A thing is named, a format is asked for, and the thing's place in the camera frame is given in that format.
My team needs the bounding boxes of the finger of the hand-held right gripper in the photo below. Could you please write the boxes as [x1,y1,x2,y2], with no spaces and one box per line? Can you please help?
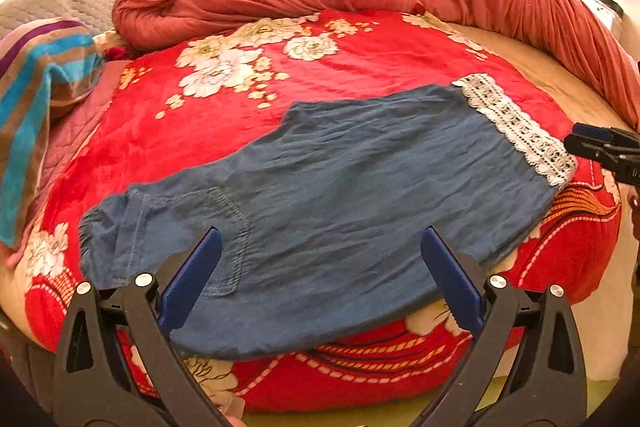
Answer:
[564,134,608,164]
[571,123,615,145]

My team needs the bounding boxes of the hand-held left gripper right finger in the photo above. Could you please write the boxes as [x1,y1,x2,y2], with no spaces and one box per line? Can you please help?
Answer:
[415,227,588,427]

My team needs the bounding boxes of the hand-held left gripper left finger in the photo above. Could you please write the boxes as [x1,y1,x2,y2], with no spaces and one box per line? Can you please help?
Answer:
[51,227,236,427]

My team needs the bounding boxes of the blue pants with lace trim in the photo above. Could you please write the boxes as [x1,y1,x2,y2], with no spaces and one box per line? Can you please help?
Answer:
[78,73,578,360]

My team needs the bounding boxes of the pink quilted pad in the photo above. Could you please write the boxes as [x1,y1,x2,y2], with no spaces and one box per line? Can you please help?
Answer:
[7,59,133,268]

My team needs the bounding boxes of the red floral blanket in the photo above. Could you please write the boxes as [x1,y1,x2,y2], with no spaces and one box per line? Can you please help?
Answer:
[22,9,623,413]

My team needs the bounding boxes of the striped towel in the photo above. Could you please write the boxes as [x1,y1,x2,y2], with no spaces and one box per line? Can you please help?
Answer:
[0,18,106,250]

